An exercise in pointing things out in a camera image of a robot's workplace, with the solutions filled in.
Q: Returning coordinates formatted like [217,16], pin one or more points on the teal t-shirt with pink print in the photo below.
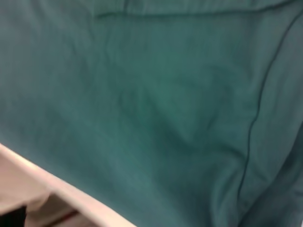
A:
[151,94]

